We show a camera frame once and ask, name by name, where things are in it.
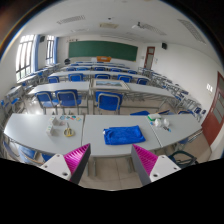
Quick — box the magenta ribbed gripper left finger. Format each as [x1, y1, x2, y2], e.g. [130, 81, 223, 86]
[39, 143, 92, 185]

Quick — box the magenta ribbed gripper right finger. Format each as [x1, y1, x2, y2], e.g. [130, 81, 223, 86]
[130, 143, 182, 187]

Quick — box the blue folded towel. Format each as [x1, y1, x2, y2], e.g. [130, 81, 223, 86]
[103, 125, 145, 145]

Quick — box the white small box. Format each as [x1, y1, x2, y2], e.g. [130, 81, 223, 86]
[46, 125, 54, 136]

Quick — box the blue chair front middle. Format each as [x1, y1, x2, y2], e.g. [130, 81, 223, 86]
[55, 89, 82, 110]

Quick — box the blue chair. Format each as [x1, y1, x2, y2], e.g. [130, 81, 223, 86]
[35, 91, 59, 113]
[55, 89, 82, 110]
[95, 91, 123, 114]

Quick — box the blue chair front right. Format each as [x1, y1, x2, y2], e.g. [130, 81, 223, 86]
[95, 91, 123, 114]

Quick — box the blue chair front left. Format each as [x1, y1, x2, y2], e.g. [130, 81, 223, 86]
[35, 91, 59, 113]

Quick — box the grey desk second row left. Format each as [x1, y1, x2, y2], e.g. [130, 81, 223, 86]
[29, 81, 90, 95]

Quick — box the red brown side door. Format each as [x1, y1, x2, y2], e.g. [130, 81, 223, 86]
[202, 74, 224, 145]

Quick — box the framed picture on desk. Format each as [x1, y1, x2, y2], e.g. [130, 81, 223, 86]
[91, 79, 129, 90]

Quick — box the orange teacher podium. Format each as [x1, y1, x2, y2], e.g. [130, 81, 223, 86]
[96, 56, 112, 62]

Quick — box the red brown back door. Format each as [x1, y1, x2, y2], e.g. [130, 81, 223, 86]
[144, 47, 155, 69]

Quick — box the green chalkboard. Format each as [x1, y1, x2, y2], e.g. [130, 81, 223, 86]
[69, 41, 138, 61]

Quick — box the left classroom window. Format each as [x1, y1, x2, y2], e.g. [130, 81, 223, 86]
[16, 35, 34, 81]

